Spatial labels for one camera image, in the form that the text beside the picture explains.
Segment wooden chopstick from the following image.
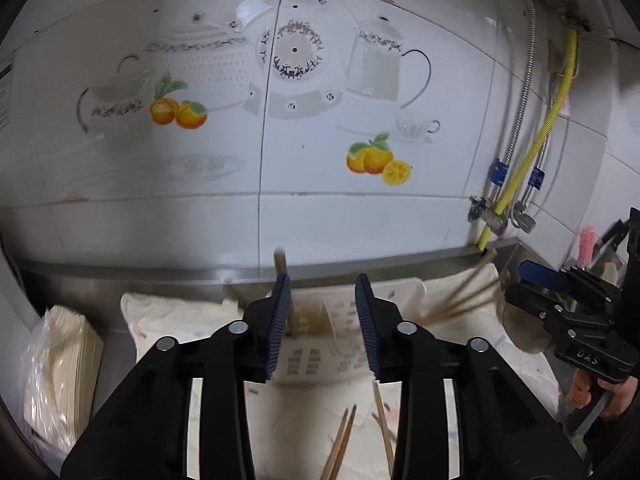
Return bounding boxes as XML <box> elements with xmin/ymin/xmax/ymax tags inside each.
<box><xmin>372</xmin><ymin>382</ymin><xmax>394</xmax><ymax>477</ymax></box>
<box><xmin>423</xmin><ymin>248</ymin><xmax>497</xmax><ymax>324</ymax></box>
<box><xmin>272</xmin><ymin>246</ymin><xmax>292</xmax><ymax>337</ymax></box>

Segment wooden chopstick diagonal long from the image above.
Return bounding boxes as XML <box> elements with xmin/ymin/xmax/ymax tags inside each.
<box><xmin>328</xmin><ymin>404</ymin><xmax>357</xmax><ymax>480</ymax></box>

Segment person's right hand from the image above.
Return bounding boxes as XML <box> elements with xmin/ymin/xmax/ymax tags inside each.
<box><xmin>568</xmin><ymin>367</ymin><xmax>640</xmax><ymax>420</ymax></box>

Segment beige house-shaped utensil holder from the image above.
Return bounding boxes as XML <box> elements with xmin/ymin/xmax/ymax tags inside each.
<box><xmin>272</xmin><ymin>286</ymin><xmax>370</xmax><ymax>386</ymax></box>

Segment chopstick in holder right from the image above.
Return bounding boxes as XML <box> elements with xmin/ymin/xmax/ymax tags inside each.
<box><xmin>431</xmin><ymin>271</ymin><xmax>510</xmax><ymax>322</ymax></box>

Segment metal bowl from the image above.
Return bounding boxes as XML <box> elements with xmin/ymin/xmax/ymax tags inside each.
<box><xmin>501</xmin><ymin>284</ymin><xmax>552</xmax><ymax>354</ymax></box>

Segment white quilted patterned mat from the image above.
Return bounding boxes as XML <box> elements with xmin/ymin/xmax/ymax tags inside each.
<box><xmin>119</xmin><ymin>261</ymin><xmax>564</xmax><ymax>480</ymax></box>

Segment bagged stack of paper napkins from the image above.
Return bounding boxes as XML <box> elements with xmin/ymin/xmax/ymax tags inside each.
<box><xmin>23</xmin><ymin>306</ymin><xmax>104</xmax><ymax>454</ymax></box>

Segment braided metal hose with valve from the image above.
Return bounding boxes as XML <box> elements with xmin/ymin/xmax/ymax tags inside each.
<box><xmin>510</xmin><ymin>164</ymin><xmax>547</xmax><ymax>233</ymax></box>

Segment blue handled water valve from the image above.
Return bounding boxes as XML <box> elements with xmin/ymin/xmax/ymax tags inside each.
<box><xmin>467</xmin><ymin>159</ymin><xmax>510</xmax><ymax>236</ymax></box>

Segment braided metal hose left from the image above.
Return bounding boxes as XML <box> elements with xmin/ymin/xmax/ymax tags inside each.
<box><xmin>491</xmin><ymin>0</ymin><xmax>537</xmax><ymax>201</ymax></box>

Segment yellow gas hose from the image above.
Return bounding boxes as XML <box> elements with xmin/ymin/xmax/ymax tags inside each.
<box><xmin>476</xmin><ymin>28</ymin><xmax>580</xmax><ymax>252</ymax></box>

